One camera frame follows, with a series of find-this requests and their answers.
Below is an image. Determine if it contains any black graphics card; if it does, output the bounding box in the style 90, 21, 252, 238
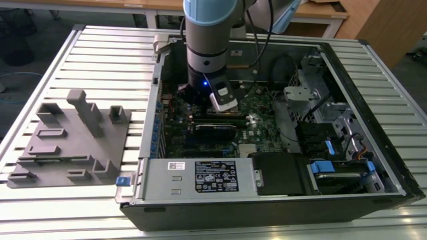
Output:
165, 122, 240, 145

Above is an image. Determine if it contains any silver power supply unit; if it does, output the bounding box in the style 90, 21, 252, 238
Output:
135, 157, 261, 201

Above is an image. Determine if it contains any black plastic bracket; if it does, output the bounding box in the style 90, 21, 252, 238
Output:
296, 122, 338, 155

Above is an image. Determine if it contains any black open PC case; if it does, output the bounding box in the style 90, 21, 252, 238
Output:
114, 33, 427, 232

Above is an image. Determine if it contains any small silver heatsink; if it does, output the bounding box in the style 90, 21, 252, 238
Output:
238, 143, 261, 154

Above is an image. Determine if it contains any black camera cable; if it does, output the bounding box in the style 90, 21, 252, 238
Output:
233, 0, 277, 101

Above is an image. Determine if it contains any silver metal drive cage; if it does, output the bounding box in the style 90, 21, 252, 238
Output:
284, 53, 361, 156

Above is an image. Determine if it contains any blue disk carrier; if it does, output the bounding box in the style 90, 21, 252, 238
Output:
309, 160, 377, 195

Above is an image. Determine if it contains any wooden cabinet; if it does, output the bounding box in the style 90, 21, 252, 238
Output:
333, 0, 427, 70

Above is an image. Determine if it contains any wooden desk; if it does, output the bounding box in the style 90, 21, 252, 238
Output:
0, 0, 150, 28
146, 0, 352, 38

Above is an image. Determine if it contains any black diagonal cable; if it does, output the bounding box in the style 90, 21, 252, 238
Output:
302, 89, 334, 123

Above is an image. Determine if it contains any black looped cable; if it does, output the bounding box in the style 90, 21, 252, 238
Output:
269, 54, 300, 85

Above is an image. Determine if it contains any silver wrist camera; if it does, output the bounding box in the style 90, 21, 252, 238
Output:
209, 83, 240, 112

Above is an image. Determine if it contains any black chair base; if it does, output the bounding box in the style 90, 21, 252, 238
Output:
405, 34, 427, 62

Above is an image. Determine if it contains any green motherboard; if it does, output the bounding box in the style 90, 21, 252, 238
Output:
159, 82, 296, 160

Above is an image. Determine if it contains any black office chair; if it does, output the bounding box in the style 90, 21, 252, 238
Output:
0, 7, 38, 67

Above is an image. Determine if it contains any black fan shroud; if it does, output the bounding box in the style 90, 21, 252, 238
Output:
252, 152, 322, 197

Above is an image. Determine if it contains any coloured wire bundle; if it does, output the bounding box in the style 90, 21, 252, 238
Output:
353, 147, 372, 161

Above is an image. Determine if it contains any CPU socket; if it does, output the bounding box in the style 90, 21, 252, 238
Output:
205, 106, 246, 116

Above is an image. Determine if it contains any grey parts rack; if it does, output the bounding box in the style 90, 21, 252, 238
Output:
6, 89, 134, 190

